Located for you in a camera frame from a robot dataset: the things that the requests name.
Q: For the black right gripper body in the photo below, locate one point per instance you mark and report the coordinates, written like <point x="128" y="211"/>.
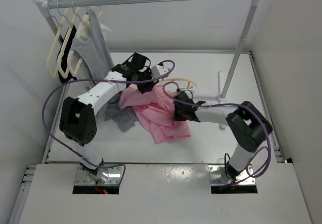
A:
<point x="179" y="114"/>

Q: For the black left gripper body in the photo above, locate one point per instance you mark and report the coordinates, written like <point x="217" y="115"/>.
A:
<point x="146" y="75"/>

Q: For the beige plastic hanger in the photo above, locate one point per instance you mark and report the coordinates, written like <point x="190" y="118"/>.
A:
<point x="184" y="84"/>

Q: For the pink t shirt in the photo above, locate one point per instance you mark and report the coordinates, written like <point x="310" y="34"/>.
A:
<point x="155" y="112"/>

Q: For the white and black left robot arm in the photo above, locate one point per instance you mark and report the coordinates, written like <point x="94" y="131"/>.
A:
<point x="78" y="116"/>

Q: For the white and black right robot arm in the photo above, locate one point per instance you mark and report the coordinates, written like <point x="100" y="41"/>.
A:
<point x="249" y="127"/>

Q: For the grey shirt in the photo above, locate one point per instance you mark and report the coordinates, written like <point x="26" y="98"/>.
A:
<point x="97" y="64"/>

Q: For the cream hanger with grey shirt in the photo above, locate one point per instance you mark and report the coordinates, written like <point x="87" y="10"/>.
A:
<point x="75" y="63"/>

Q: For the cream hanger with black garment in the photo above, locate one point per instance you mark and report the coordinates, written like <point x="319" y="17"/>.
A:
<point x="62" y="67"/>

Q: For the cream hanger far left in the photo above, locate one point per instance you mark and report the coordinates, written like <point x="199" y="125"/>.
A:
<point x="54" y="69"/>

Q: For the white clothes rack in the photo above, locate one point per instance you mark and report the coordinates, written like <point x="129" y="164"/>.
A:
<point x="44" y="7"/>

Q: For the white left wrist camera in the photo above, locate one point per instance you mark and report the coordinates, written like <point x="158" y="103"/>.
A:
<point x="159" y="72"/>

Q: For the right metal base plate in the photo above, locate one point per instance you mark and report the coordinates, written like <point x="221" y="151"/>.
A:
<point x="218" y="177"/>

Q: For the metal base plate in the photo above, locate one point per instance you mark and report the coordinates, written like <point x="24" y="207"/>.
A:
<point x="218" y="177"/>
<point x="110" y="176"/>

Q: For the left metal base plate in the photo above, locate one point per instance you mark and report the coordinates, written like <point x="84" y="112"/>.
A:
<point x="110" y="176"/>

